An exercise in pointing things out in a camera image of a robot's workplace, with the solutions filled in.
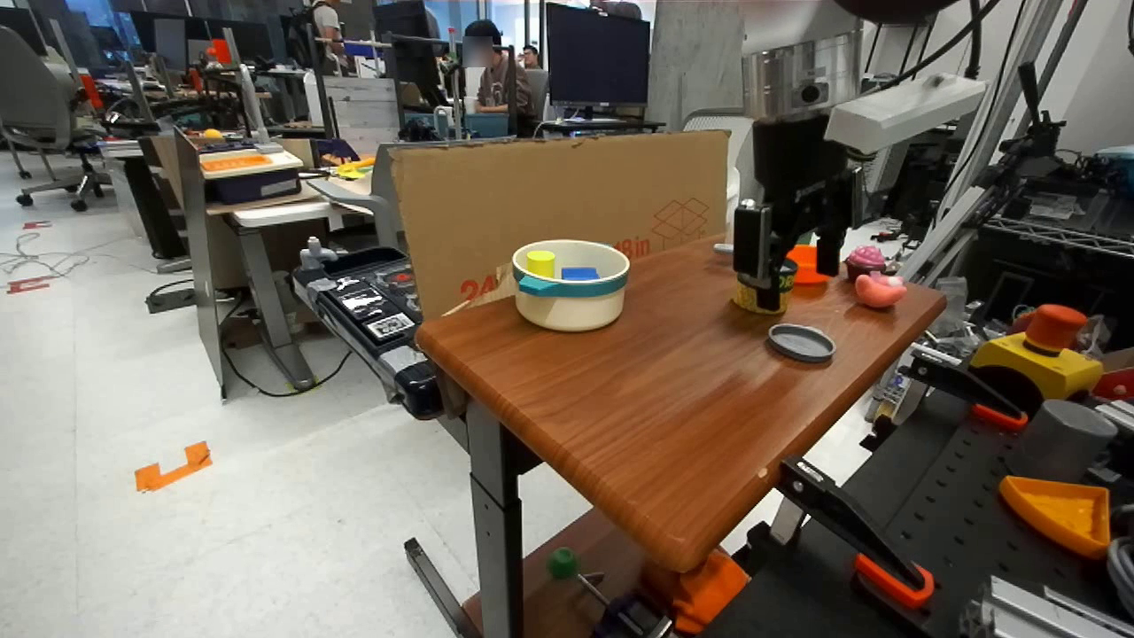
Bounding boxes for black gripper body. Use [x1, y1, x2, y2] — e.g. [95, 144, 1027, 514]
[752, 112, 855, 209]

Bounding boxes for grey round plastic lid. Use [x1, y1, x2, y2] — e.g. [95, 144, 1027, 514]
[761, 319, 841, 365]

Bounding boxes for pink plush toy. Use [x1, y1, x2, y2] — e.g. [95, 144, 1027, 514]
[849, 271, 911, 317]

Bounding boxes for yellow corn can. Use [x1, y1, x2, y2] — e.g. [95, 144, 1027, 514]
[731, 262, 797, 319]

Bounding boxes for white panel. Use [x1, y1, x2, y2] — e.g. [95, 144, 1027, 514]
[642, 0, 752, 135]

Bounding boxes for wooden table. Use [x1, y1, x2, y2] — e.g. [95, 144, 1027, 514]
[399, 235, 948, 638]

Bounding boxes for yellow toy block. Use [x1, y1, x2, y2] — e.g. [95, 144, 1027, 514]
[520, 246, 559, 285]

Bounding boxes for black monitor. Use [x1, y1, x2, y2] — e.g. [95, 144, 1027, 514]
[541, 0, 653, 116]

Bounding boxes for brown cardboard board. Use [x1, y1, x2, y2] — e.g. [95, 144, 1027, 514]
[385, 128, 733, 327]

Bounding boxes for yellow emergency stop button box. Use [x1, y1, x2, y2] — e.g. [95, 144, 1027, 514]
[966, 300, 1109, 402]

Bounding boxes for black perforated breadboard table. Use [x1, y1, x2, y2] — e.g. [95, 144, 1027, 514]
[704, 375, 1134, 638]

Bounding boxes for light grey cylinder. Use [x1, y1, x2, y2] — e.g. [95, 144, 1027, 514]
[1015, 398, 1119, 483]

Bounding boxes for seated person dark hair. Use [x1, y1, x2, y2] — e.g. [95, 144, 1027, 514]
[459, 13, 541, 139]

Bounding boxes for orange plastic wedge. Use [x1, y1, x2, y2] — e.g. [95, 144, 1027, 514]
[995, 471, 1117, 560]

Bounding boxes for green knob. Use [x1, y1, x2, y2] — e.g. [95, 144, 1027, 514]
[546, 545, 585, 584]

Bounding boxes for black equipment tray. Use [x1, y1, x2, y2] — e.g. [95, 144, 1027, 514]
[287, 242, 445, 422]

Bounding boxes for grey desk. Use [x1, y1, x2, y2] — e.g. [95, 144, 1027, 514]
[174, 128, 331, 402]

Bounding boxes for orange topped device box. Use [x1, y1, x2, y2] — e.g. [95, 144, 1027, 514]
[193, 141, 309, 206]

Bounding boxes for orange floor tape marker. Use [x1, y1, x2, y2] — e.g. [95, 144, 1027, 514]
[131, 438, 217, 496]

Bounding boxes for grey swivel chair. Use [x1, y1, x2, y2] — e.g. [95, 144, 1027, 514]
[0, 21, 116, 212]

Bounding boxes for grey wrist camera bar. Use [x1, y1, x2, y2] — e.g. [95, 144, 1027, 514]
[823, 72, 1007, 157]

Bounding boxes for black clamp orange handle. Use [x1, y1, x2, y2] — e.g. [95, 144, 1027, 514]
[898, 352, 1035, 436]
[772, 458, 939, 618]

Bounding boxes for cream pot teal handles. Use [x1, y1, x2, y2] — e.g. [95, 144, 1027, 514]
[506, 239, 634, 338]

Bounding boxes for black metal equipment frame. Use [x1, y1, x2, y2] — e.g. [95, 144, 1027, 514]
[966, 57, 1134, 346]

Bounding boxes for orange plastic bracket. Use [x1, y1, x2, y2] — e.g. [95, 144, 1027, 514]
[669, 545, 753, 633]

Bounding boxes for aluminium extrusion rail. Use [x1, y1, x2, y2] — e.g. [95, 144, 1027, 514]
[959, 574, 1134, 638]

